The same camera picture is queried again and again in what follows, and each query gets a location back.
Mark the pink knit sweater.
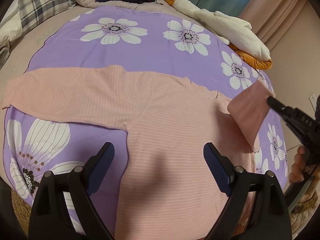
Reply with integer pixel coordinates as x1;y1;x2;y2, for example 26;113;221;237
3;66;272;239

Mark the person right hand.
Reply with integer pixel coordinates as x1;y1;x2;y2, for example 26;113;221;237
289;145;306;183

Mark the white power strip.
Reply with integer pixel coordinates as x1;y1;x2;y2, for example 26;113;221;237
309;93;317;112

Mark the white goose plush toy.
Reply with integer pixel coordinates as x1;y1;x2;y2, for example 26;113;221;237
165;0;272;70

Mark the purple floral bed sheet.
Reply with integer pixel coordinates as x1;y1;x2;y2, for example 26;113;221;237
3;6;272;233

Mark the plaid blue grey quilt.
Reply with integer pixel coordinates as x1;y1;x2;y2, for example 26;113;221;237
1;0;75;66

